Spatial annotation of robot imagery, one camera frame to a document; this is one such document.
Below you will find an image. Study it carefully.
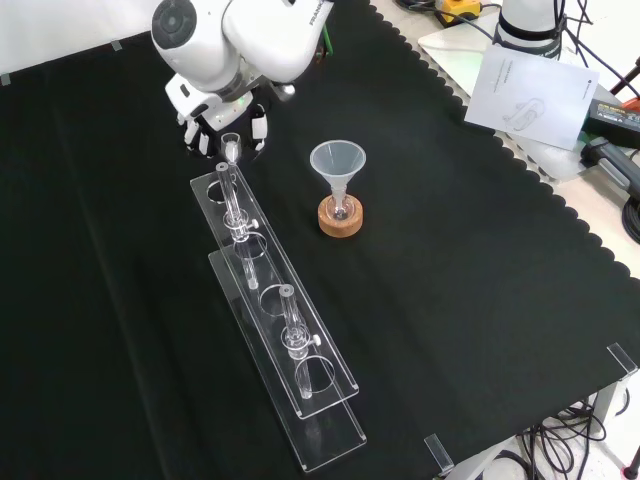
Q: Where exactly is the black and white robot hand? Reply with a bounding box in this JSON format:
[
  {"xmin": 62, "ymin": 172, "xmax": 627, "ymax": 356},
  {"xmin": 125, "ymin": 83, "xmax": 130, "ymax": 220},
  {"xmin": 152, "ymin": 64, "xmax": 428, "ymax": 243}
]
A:
[{"xmin": 165, "ymin": 74, "xmax": 271, "ymax": 159}]

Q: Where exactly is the clear glass weighing funnel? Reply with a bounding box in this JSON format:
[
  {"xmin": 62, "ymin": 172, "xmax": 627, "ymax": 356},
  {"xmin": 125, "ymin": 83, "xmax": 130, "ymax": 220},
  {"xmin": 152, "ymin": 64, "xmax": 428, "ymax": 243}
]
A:
[{"xmin": 220, "ymin": 132, "xmax": 242, "ymax": 166}]

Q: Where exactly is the translucent plastic funnel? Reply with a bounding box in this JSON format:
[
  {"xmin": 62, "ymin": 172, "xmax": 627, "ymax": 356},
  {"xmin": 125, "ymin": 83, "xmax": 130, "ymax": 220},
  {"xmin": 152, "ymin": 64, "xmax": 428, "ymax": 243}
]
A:
[{"xmin": 309, "ymin": 141, "xmax": 367, "ymax": 211}]

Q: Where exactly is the clear acrylic funnel stand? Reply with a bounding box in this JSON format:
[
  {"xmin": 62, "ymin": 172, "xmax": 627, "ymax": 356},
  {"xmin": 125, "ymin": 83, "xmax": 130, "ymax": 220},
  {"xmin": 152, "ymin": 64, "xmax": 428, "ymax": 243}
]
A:
[{"xmin": 189, "ymin": 162, "xmax": 367, "ymax": 474}]

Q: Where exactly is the round-bottom glass flask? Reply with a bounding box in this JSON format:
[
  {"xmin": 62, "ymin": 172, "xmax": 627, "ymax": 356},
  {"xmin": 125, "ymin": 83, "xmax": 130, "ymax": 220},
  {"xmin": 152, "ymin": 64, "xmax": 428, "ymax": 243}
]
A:
[{"xmin": 324, "ymin": 192, "xmax": 359, "ymax": 222}]

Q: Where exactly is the pale board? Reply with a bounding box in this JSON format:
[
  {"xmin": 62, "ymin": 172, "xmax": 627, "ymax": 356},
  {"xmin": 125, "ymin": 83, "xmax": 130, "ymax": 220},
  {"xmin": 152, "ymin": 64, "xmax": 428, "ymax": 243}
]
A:
[{"xmin": 417, "ymin": 13, "xmax": 601, "ymax": 184}]

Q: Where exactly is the yellow stop button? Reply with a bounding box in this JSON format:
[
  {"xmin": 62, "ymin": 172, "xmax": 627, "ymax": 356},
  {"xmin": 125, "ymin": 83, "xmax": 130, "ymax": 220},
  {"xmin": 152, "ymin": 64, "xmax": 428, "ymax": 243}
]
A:
[{"xmin": 433, "ymin": 0, "xmax": 482, "ymax": 26}]

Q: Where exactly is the black cloth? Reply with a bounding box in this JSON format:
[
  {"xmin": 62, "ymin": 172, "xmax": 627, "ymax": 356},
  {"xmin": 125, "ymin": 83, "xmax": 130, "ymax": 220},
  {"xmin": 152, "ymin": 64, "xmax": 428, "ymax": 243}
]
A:
[{"xmin": 0, "ymin": 0, "xmax": 640, "ymax": 480}]

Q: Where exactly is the white paper booklet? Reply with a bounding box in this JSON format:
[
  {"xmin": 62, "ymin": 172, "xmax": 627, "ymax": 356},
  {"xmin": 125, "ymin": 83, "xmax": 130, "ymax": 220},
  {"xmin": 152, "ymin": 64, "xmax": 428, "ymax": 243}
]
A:
[{"xmin": 463, "ymin": 44, "xmax": 600, "ymax": 151}]

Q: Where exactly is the black power adapter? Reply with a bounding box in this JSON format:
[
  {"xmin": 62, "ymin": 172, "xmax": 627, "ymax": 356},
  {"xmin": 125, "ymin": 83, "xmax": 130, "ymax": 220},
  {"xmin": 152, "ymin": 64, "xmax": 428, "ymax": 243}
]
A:
[{"xmin": 582, "ymin": 97, "xmax": 640, "ymax": 149}]

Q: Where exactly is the grey table leg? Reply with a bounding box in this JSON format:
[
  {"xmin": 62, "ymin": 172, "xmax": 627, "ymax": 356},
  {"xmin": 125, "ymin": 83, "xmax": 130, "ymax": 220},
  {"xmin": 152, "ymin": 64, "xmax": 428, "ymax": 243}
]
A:
[{"xmin": 592, "ymin": 379, "xmax": 626, "ymax": 426}]

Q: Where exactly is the green cable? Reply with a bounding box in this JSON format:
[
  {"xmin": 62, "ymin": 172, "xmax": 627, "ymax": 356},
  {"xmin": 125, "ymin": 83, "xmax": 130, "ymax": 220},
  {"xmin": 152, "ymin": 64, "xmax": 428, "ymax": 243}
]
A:
[{"xmin": 314, "ymin": 24, "xmax": 335, "ymax": 65}]

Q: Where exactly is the cork ring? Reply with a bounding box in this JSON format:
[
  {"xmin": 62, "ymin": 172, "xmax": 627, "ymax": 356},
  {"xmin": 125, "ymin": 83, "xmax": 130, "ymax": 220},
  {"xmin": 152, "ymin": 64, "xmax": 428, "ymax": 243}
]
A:
[{"xmin": 318, "ymin": 195, "xmax": 365, "ymax": 239}]

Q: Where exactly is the dark grey handle tool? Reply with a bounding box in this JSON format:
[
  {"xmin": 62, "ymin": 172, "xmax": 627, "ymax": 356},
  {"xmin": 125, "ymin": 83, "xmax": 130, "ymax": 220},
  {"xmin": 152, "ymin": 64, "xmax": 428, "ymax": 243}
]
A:
[{"xmin": 579, "ymin": 135, "xmax": 640, "ymax": 194}]

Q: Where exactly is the black cable bundle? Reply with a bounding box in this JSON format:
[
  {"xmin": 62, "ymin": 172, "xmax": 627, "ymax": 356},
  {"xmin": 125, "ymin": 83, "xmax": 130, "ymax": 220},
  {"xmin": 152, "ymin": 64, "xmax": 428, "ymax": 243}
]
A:
[{"xmin": 514, "ymin": 389, "xmax": 640, "ymax": 480}]

